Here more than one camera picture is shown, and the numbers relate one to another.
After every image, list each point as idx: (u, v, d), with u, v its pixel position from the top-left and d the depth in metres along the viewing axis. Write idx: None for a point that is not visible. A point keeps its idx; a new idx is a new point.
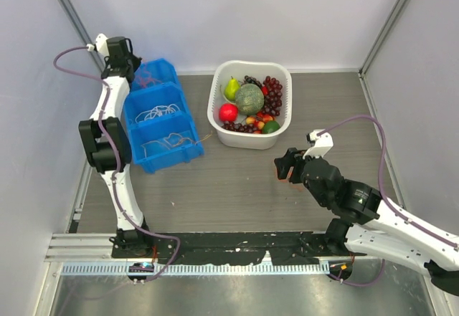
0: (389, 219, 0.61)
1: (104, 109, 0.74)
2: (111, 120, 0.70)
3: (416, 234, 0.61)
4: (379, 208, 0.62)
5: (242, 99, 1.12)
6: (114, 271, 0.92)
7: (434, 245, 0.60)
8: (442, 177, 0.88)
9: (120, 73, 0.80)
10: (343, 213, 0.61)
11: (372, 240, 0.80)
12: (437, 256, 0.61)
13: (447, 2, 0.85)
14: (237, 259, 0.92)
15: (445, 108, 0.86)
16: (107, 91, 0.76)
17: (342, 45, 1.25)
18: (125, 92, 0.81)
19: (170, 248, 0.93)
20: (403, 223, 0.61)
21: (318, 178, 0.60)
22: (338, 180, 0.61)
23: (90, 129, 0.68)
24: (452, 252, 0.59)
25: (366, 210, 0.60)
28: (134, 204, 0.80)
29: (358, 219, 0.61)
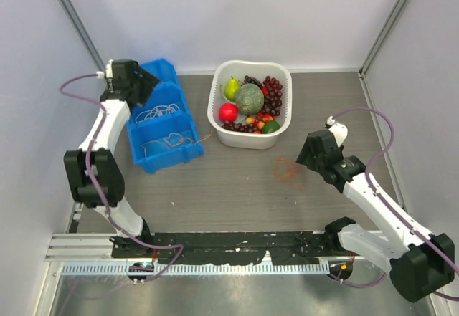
0: (358, 186, 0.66)
1: (96, 137, 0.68)
2: (102, 155, 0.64)
3: (377, 206, 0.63)
4: (358, 176, 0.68)
5: (242, 99, 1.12)
6: (114, 271, 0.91)
7: (389, 221, 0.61)
8: (442, 178, 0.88)
9: (120, 96, 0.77)
10: (327, 174, 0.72)
11: (362, 233, 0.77)
12: (392, 235, 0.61)
13: (447, 3, 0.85)
14: (237, 259, 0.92)
15: (445, 108, 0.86)
16: (103, 115, 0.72)
17: (343, 45, 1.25)
18: (122, 117, 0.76)
19: (170, 248, 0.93)
20: (371, 193, 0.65)
21: (310, 139, 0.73)
22: (331, 145, 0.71)
23: (76, 162, 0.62)
24: (404, 233, 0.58)
25: (342, 173, 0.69)
28: (131, 218, 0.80)
29: (338, 183, 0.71)
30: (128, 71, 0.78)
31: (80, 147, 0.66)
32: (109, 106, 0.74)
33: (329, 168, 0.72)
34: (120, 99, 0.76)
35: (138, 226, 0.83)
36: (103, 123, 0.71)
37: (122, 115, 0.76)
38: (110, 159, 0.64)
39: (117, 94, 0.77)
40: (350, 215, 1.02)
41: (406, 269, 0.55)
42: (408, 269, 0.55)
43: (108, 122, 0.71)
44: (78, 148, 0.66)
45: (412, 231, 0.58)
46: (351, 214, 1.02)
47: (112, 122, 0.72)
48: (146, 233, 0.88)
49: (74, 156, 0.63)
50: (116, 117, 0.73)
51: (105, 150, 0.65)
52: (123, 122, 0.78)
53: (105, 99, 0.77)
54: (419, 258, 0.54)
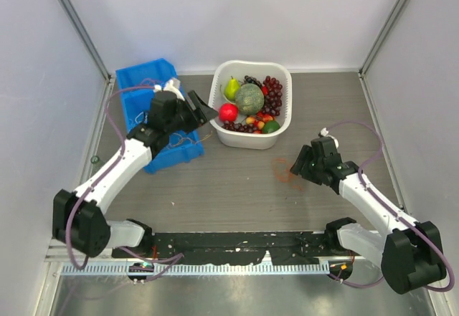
0: (351, 183, 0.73)
1: (97, 184, 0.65)
2: (88, 209, 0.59)
3: (367, 198, 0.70)
4: (352, 176, 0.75)
5: (242, 99, 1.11)
6: (114, 271, 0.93)
7: (377, 210, 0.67)
8: (441, 178, 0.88)
9: (147, 140, 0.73)
10: (325, 174, 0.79)
11: (359, 231, 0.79)
12: (380, 223, 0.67)
13: (447, 2, 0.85)
14: (237, 259, 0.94)
15: (446, 108, 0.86)
16: (117, 158, 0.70)
17: (343, 45, 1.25)
18: (140, 162, 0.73)
19: (170, 248, 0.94)
20: (362, 188, 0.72)
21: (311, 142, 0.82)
22: (330, 150, 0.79)
23: (63, 204, 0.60)
24: (390, 219, 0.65)
25: (337, 173, 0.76)
28: (129, 233, 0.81)
29: (334, 183, 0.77)
30: (164, 114, 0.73)
31: (78, 188, 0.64)
32: (128, 150, 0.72)
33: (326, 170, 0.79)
34: (144, 144, 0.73)
35: (138, 237, 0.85)
36: (112, 168, 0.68)
37: (138, 163, 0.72)
38: (95, 216, 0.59)
39: (146, 137, 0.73)
40: (350, 215, 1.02)
41: (391, 254, 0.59)
42: (391, 253, 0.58)
43: (117, 170, 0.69)
44: (74, 190, 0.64)
45: (397, 217, 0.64)
46: (351, 214, 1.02)
47: (121, 169, 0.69)
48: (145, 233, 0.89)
49: (64, 199, 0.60)
50: (129, 165, 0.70)
51: (95, 204, 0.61)
52: (140, 165, 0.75)
53: (133, 137, 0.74)
54: (402, 241, 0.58)
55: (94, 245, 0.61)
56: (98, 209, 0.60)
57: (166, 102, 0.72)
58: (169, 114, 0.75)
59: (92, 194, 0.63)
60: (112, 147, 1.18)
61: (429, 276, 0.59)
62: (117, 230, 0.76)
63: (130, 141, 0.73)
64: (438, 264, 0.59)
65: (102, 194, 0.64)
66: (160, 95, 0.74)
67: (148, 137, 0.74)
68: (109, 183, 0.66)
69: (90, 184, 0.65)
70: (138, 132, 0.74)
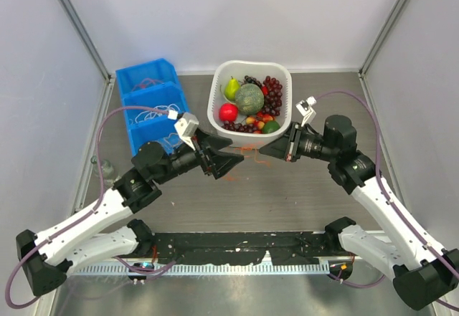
0: (371, 193, 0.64)
1: (55, 238, 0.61)
2: (36, 263, 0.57)
3: (390, 216, 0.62)
4: (370, 180, 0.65)
5: (242, 99, 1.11)
6: (114, 271, 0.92)
7: (401, 233, 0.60)
8: (442, 178, 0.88)
9: (131, 195, 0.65)
10: (336, 171, 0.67)
11: (363, 237, 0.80)
12: (403, 248, 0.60)
13: (447, 2, 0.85)
14: (237, 259, 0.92)
15: (446, 108, 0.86)
16: (89, 212, 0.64)
17: (343, 45, 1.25)
18: (117, 218, 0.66)
19: (170, 248, 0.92)
20: (384, 201, 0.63)
21: (333, 130, 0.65)
22: (351, 142, 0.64)
23: (21, 248, 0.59)
24: (417, 248, 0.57)
25: (354, 174, 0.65)
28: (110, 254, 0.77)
29: (346, 185, 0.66)
30: (148, 172, 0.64)
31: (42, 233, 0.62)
32: (105, 203, 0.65)
33: (338, 168, 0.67)
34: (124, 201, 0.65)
35: (130, 248, 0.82)
36: (81, 221, 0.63)
37: (112, 219, 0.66)
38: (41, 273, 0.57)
39: (130, 192, 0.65)
40: (350, 215, 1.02)
41: (414, 284, 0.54)
42: (419, 285, 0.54)
43: (86, 224, 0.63)
44: (38, 233, 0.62)
45: (426, 246, 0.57)
46: (351, 214, 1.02)
47: (90, 224, 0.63)
48: (140, 228, 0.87)
49: (24, 241, 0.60)
50: (98, 223, 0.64)
51: (43, 260, 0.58)
52: (117, 220, 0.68)
53: (118, 187, 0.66)
54: (430, 274, 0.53)
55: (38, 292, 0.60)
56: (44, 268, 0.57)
57: (145, 166, 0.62)
58: (158, 171, 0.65)
59: (46, 247, 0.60)
60: (112, 147, 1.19)
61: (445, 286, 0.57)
62: (92, 254, 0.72)
63: (112, 193, 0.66)
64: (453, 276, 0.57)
65: (57, 251, 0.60)
66: (145, 152, 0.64)
67: (133, 193, 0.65)
68: (68, 239, 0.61)
69: (49, 234, 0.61)
70: (126, 183, 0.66)
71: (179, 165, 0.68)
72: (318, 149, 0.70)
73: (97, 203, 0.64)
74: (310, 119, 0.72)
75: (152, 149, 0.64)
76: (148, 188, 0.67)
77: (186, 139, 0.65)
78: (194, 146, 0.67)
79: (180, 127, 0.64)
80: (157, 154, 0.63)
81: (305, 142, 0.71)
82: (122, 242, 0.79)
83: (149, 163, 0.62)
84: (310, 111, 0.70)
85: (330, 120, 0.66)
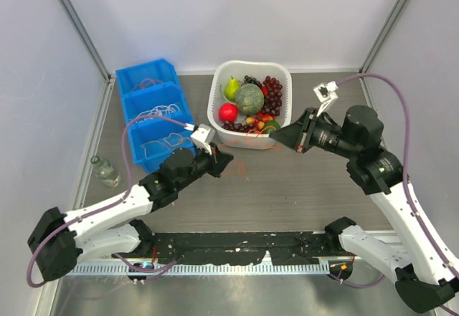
0: (396, 201, 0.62)
1: (85, 218, 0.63)
2: (65, 239, 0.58)
3: (413, 228, 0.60)
4: (396, 187, 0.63)
5: (242, 99, 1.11)
6: (114, 271, 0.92)
7: (424, 249, 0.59)
8: (441, 178, 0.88)
9: (155, 195, 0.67)
10: (358, 171, 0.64)
11: (363, 238, 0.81)
12: (421, 261, 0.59)
13: (447, 3, 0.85)
14: (237, 259, 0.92)
15: (445, 108, 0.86)
16: (117, 200, 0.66)
17: (343, 45, 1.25)
18: (137, 213, 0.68)
19: (170, 248, 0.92)
20: (409, 213, 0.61)
21: (356, 125, 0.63)
22: (374, 140, 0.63)
23: (49, 223, 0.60)
24: (437, 266, 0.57)
25: (379, 178, 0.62)
28: (117, 246, 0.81)
29: (368, 186, 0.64)
30: (174, 176, 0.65)
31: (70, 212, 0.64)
32: (133, 195, 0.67)
33: (359, 168, 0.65)
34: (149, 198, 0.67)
35: (132, 246, 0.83)
36: (110, 207, 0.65)
37: (134, 212, 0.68)
38: (66, 249, 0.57)
39: (155, 191, 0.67)
40: (349, 216, 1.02)
41: (427, 297, 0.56)
42: (432, 300, 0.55)
43: (113, 211, 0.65)
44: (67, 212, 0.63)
45: (446, 264, 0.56)
46: (351, 214, 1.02)
47: (116, 212, 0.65)
48: (140, 228, 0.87)
49: (55, 216, 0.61)
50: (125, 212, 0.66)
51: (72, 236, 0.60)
52: (137, 215, 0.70)
53: (143, 184, 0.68)
54: (446, 293, 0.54)
55: (55, 272, 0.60)
56: (71, 245, 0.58)
57: (177, 168, 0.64)
58: (183, 175, 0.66)
59: (76, 226, 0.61)
60: (112, 146, 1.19)
61: None
62: (102, 246, 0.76)
63: (140, 188, 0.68)
64: None
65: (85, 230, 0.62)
66: (176, 156, 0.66)
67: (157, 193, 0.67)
68: (97, 221, 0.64)
69: (79, 213, 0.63)
70: (151, 183, 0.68)
71: (197, 170, 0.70)
72: (333, 142, 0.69)
73: (127, 192, 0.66)
74: (328, 107, 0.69)
75: (183, 155, 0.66)
76: (169, 190, 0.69)
77: (206, 144, 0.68)
78: (210, 150, 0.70)
79: (198, 135, 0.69)
80: (188, 160, 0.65)
81: (321, 133, 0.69)
82: (126, 238, 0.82)
83: (180, 164, 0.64)
84: (330, 97, 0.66)
85: (351, 112, 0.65)
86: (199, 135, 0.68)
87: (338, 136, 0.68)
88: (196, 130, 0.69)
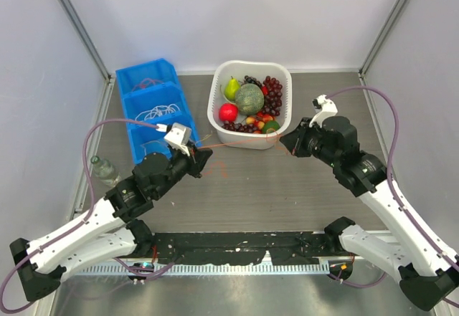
0: (383, 198, 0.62)
1: (46, 248, 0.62)
2: (27, 273, 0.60)
3: (404, 223, 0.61)
4: (381, 185, 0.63)
5: (242, 99, 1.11)
6: (114, 271, 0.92)
7: (417, 242, 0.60)
8: (442, 177, 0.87)
9: (123, 207, 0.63)
10: (343, 175, 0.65)
11: (364, 238, 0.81)
12: (417, 256, 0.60)
13: (447, 2, 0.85)
14: (237, 259, 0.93)
15: (445, 107, 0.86)
16: (79, 223, 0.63)
17: (343, 45, 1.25)
18: (109, 228, 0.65)
19: (170, 248, 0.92)
20: (396, 208, 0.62)
21: (331, 130, 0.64)
22: (352, 142, 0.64)
23: (15, 255, 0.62)
24: (432, 256, 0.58)
25: (364, 178, 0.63)
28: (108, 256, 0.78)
29: (356, 188, 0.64)
30: (146, 183, 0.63)
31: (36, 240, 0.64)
32: (97, 213, 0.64)
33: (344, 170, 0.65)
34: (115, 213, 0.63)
35: (128, 251, 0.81)
36: (71, 232, 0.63)
37: (105, 228, 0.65)
38: (32, 281, 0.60)
39: (122, 203, 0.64)
40: (350, 216, 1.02)
41: (429, 292, 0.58)
42: (434, 294, 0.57)
43: (75, 235, 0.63)
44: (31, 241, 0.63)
45: (441, 254, 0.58)
46: (351, 215, 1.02)
47: (79, 236, 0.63)
48: (136, 228, 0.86)
49: (17, 249, 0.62)
50: (90, 233, 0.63)
51: (34, 269, 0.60)
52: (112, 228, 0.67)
53: (109, 198, 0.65)
54: (445, 283, 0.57)
55: (36, 297, 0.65)
56: (35, 279, 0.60)
57: (148, 175, 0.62)
58: (158, 182, 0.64)
59: (37, 257, 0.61)
60: (112, 146, 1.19)
61: None
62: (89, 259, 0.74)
63: (105, 202, 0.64)
64: None
65: (46, 261, 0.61)
66: (148, 163, 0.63)
67: (127, 204, 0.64)
68: (58, 249, 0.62)
69: (41, 243, 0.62)
70: (119, 194, 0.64)
71: (176, 172, 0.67)
72: (318, 149, 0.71)
73: (88, 213, 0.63)
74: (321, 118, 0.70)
75: (157, 160, 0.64)
76: (142, 199, 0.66)
77: (183, 145, 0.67)
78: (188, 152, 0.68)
79: (172, 136, 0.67)
80: (161, 165, 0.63)
81: (310, 140, 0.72)
82: (120, 245, 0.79)
83: (152, 173, 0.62)
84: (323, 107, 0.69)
85: (325, 120, 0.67)
86: (172, 135, 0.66)
87: (322, 143, 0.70)
88: (169, 130, 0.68)
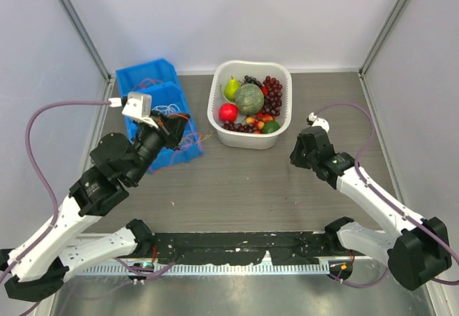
0: (350, 179, 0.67)
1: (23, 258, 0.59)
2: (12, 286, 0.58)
3: (371, 197, 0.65)
4: (350, 171, 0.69)
5: (242, 99, 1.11)
6: (114, 271, 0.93)
7: (382, 210, 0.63)
8: (442, 178, 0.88)
9: (89, 201, 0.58)
10: (319, 170, 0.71)
11: (361, 231, 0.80)
12: (386, 222, 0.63)
13: (447, 2, 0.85)
14: (237, 259, 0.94)
15: (445, 107, 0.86)
16: (49, 228, 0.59)
17: (343, 46, 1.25)
18: (85, 225, 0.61)
19: (170, 248, 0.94)
20: (362, 185, 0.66)
21: (306, 135, 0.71)
22: (323, 142, 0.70)
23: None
24: (397, 219, 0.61)
25: (334, 168, 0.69)
28: (110, 254, 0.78)
29: (330, 180, 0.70)
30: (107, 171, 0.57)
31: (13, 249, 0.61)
32: (64, 214, 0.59)
33: (320, 165, 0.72)
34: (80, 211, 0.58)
35: (128, 250, 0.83)
36: (41, 239, 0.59)
37: (78, 227, 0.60)
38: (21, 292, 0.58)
39: (87, 198, 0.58)
40: (349, 216, 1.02)
41: (401, 254, 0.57)
42: (405, 256, 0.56)
43: (46, 241, 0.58)
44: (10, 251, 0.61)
45: (404, 216, 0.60)
46: (351, 215, 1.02)
47: (52, 241, 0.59)
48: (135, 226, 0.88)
49: None
50: (64, 236, 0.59)
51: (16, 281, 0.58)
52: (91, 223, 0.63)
53: (74, 194, 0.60)
54: (413, 241, 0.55)
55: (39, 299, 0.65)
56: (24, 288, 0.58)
57: (105, 162, 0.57)
58: (121, 166, 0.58)
59: (17, 269, 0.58)
60: None
61: (437, 265, 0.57)
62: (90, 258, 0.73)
63: (69, 200, 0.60)
64: (445, 258, 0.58)
65: (25, 272, 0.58)
66: (106, 148, 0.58)
67: (91, 197, 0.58)
68: (34, 259, 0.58)
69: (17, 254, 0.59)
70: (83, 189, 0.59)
71: (147, 151, 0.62)
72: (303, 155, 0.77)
73: (54, 217, 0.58)
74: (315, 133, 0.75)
75: (115, 144, 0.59)
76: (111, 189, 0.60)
77: (145, 117, 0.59)
78: (154, 125, 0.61)
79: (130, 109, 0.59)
80: (119, 149, 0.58)
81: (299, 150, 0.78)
82: (120, 243, 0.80)
83: (110, 158, 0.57)
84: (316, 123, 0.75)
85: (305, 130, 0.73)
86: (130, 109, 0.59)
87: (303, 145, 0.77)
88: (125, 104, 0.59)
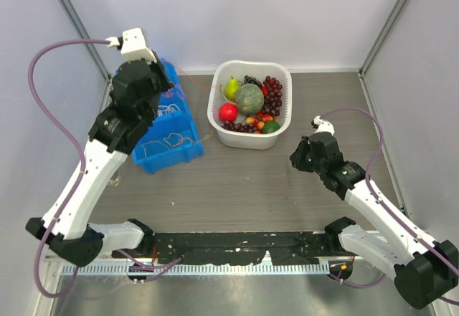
0: (361, 194, 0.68)
1: (61, 215, 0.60)
2: (57, 244, 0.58)
3: (381, 213, 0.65)
4: (360, 183, 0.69)
5: (242, 99, 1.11)
6: (114, 271, 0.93)
7: (394, 230, 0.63)
8: (442, 177, 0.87)
9: (115, 132, 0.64)
10: (328, 180, 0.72)
11: (363, 236, 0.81)
12: (396, 243, 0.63)
13: (446, 2, 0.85)
14: (237, 259, 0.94)
15: (445, 107, 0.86)
16: (82, 175, 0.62)
17: (343, 45, 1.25)
18: (113, 165, 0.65)
19: (170, 248, 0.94)
20: (374, 200, 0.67)
21: (315, 142, 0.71)
22: (333, 150, 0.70)
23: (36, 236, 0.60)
24: (409, 241, 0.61)
25: (343, 179, 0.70)
28: (128, 236, 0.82)
29: (340, 190, 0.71)
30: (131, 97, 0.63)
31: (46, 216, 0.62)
32: (91, 159, 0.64)
33: (329, 175, 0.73)
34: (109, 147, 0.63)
35: (137, 240, 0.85)
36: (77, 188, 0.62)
37: (108, 168, 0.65)
38: (67, 250, 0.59)
39: (111, 132, 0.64)
40: (350, 216, 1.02)
41: (411, 276, 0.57)
42: (414, 279, 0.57)
43: (82, 188, 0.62)
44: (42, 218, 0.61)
45: (417, 238, 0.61)
46: (351, 215, 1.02)
47: (87, 185, 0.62)
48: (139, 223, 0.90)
49: (34, 228, 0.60)
50: (97, 178, 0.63)
51: (62, 238, 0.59)
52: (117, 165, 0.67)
53: (95, 137, 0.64)
54: (424, 266, 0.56)
55: (84, 266, 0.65)
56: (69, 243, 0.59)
57: (130, 84, 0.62)
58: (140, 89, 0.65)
59: (59, 226, 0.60)
60: None
61: (444, 286, 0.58)
62: (116, 233, 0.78)
63: (92, 144, 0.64)
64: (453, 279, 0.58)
65: (69, 226, 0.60)
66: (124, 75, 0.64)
67: (116, 129, 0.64)
68: (74, 211, 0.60)
69: (54, 213, 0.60)
70: (103, 127, 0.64)
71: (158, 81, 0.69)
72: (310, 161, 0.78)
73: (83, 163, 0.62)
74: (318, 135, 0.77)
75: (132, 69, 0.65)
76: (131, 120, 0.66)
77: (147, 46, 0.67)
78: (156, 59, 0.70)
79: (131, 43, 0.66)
80: (138, 72, 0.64)
81: (307, 155, 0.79)
82: (133, 229, 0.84)
83: (135, 78, 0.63)
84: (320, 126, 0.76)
85: (313, 136, 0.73)
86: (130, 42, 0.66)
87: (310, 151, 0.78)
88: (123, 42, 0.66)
